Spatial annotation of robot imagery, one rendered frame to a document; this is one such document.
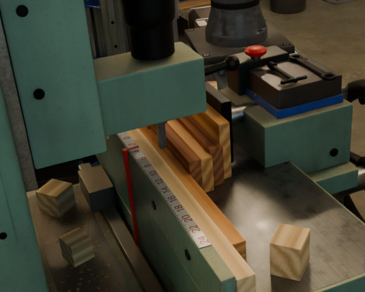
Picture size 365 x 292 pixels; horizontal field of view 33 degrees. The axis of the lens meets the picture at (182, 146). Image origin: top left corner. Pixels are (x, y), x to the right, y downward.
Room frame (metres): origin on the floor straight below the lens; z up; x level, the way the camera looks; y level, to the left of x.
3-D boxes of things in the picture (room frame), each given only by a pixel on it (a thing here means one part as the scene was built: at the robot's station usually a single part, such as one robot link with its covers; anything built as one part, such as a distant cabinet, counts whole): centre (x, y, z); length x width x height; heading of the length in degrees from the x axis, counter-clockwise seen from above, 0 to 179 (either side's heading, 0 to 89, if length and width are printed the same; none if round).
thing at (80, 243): (0.67, 0.15, 0.82); 0.03 x 0.03 x 0.03; 37
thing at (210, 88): (0.76, -0.07, 0.95); 0.09 x 0.07 x 0.09; 20
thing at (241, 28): (1.46, -0.15, 0.87); 0.15 x 0.15 x 0.10
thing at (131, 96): (0.68, 0.04, 1.03); 0.14 x 0.07 x 0.09; 110
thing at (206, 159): (0.74, 0.01, 0.92); 0.19 x 0.02 x 0.05; 20
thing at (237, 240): (0.78, 0.06, 0.92); 0.62 x 0.02 x 0.04; 20
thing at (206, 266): (0.70, 0.07, 0.93); 0.60 x 0.02 x 0.06; 20
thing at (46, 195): (0.79, 0.20, 0.82); 0.04 x 0.04 x 0.04; 59
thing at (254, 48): (0.81, -0.11, 1.02); 0.03 x 0.03 x 0.01
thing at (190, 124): (0.75, -0.01, 0.93); 0.19 x 0.02 x 0.05; 20
